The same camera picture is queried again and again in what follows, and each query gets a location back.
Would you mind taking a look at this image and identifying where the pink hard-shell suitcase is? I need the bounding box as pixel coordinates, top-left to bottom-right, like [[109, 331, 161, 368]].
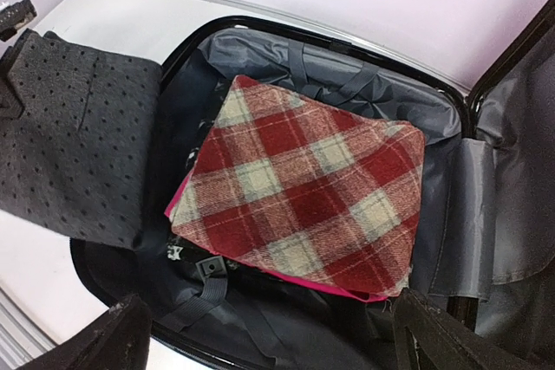
[[70, 1, 554, 369]]

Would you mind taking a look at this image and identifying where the solid red garment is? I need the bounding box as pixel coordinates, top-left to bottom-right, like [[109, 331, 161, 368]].
[[165, 182, 388, 303]]

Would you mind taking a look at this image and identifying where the black polka dot garment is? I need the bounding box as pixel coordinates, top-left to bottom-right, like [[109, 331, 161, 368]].
[[1, 32, 162, 249]]

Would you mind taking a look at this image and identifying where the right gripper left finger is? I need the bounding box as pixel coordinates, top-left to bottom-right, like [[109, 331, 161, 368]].
[[21, 295, 152, 370]]

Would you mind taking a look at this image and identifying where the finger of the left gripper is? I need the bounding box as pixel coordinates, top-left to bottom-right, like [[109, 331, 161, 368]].
[[1, 29, 37, 121], [0, 0, 37, 42]]

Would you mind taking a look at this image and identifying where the black white patterned garment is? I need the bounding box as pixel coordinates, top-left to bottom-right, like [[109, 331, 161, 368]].
[[166, 81, 248, 262]]

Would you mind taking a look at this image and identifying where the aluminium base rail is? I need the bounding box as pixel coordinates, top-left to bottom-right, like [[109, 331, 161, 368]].
[[0, 289, 57, 369]]

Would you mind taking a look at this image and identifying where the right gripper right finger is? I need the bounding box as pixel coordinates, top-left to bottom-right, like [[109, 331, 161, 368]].
[[392, 288, 546, 369]]

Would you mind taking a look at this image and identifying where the red plaid garment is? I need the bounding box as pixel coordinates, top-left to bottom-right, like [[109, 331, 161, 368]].
[[164, 74, 428, 301]]

